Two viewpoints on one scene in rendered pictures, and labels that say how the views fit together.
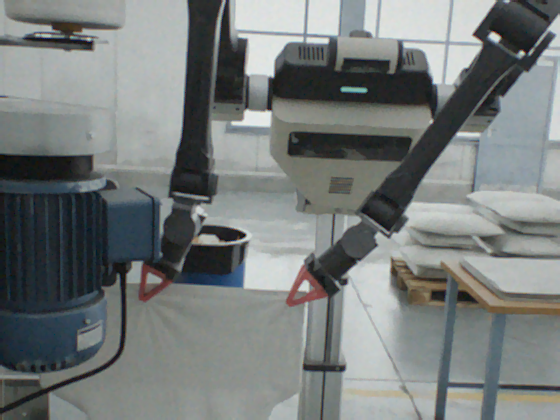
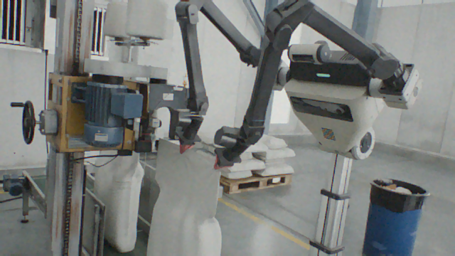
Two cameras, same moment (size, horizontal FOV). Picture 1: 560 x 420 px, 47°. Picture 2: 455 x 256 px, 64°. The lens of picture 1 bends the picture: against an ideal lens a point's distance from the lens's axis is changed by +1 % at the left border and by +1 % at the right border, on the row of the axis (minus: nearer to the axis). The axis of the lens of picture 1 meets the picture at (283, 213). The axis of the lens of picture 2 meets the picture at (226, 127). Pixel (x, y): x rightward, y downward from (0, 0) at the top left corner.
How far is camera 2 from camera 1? 117 cm
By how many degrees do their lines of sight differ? 52
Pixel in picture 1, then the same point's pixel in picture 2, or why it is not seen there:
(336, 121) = (308, 92)
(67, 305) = (95, 124)
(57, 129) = (92, 65)
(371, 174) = (340, 129)
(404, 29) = not seen: outside the picture
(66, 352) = (92, 139)
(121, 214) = (114, 97)
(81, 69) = (429, 93)
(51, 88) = not seen: hidden behind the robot
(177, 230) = (175, 120)
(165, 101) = not seen: outside the picture
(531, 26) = (272, 23)
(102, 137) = (106, 69)
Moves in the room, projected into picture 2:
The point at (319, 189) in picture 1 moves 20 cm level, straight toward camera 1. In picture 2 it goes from (319, 134) to (286, 134)
